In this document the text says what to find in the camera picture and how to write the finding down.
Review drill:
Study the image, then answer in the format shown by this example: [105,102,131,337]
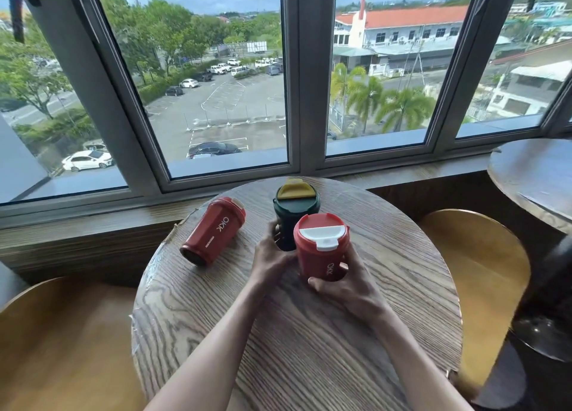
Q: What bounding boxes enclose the person's right hand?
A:
[307,244,395,329]

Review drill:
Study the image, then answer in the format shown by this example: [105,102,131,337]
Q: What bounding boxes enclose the person's left hand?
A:
[249,221,298,293]

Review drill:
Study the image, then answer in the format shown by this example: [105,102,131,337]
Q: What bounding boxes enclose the red tumbler with white lid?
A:
[293,213,351,284]

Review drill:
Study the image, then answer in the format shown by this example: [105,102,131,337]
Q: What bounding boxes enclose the green tumbler with yellow lid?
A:
[273,178,321,252]

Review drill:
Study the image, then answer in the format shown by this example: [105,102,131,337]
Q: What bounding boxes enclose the person's left forearm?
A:
[144,283,269,411]

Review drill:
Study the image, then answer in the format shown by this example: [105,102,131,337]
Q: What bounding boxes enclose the person's right forearm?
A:
[369,310,475,411]

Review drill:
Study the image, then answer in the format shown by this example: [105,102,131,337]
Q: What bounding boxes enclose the red tumbler with beige lid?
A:
[180,196,247,266]

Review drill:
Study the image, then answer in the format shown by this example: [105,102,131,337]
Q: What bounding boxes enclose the black parked car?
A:
[187,141,243,159]

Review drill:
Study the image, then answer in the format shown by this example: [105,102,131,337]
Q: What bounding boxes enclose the wooden chair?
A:
[418,209,532,401]
[0,276,149,411]

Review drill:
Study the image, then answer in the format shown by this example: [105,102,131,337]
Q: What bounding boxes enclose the white parked car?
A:
[62,150,114,173]

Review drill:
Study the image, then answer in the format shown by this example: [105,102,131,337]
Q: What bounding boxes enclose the red roofed white building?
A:
[332,0,515,79]

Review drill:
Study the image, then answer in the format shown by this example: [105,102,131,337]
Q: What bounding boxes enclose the grey window frame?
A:
[0,0,572,221]

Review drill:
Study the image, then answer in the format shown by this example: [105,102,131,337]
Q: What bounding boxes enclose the black table pedestal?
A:
[473,233,572,411]

